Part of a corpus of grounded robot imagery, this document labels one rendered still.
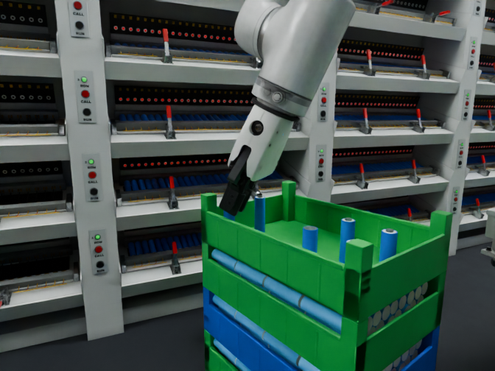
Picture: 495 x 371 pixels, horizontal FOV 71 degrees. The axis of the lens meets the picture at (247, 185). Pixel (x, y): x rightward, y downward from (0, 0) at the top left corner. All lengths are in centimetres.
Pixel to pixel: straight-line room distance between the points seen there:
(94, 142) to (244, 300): 60
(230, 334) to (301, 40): 43
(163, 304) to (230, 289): 63
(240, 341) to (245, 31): 45
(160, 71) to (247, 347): 71
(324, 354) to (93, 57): 81
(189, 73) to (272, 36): 53
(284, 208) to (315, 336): 31
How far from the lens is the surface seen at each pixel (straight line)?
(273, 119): 47
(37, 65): 98
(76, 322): 115
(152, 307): 115
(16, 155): 98
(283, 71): 47
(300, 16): 48
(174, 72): 100
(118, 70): 98
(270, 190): 116
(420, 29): 151
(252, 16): 53
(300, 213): 67
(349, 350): 41
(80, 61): 97
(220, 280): 56
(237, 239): 50
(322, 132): 119
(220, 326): 60
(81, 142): 96
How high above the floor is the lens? 60
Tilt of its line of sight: 11 degrees down
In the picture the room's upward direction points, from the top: straight up
